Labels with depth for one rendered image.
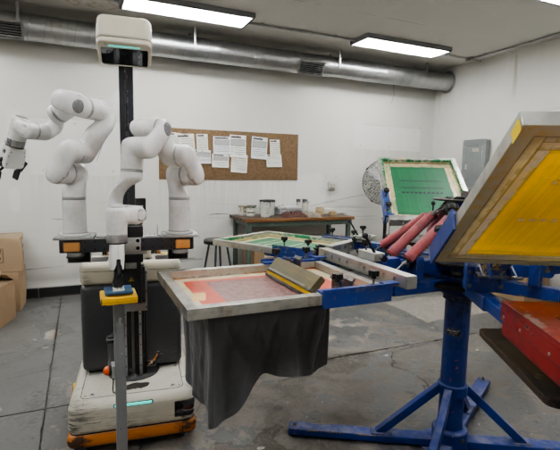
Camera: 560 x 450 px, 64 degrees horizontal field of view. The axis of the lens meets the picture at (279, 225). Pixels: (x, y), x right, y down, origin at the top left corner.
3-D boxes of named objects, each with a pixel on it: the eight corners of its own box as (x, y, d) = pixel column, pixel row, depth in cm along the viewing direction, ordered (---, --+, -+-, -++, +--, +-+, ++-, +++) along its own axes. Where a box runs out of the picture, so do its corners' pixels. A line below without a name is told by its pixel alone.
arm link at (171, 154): (139, 106, 185) (178, 104, 178) (174, 175, 211) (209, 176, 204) (121, 127, 176) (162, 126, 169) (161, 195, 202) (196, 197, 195)
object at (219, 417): (214, 429, 155) (214, 312, 150) (212, 424, 158) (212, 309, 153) (329, 404, 174) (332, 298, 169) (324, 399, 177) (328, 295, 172)
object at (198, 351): (208, 433, 154) (208, 312, 149) (181, 378, 195) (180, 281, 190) (216, 431, 155) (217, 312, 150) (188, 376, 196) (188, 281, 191)
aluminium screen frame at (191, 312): (187, 321, 139) (187, 309, 139) (157, 279, 192) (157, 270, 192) (390, 296, 171) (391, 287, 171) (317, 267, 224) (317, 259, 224)
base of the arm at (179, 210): (163, 230, 212) (163, 197, 210) (190, 229, 216) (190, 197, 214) (166, 235, 197) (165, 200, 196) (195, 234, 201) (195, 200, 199)
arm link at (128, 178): (147, 170, 175) (146, 224, 176) (121, 170, 180) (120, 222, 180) (133, 169, 167) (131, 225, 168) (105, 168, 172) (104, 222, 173)
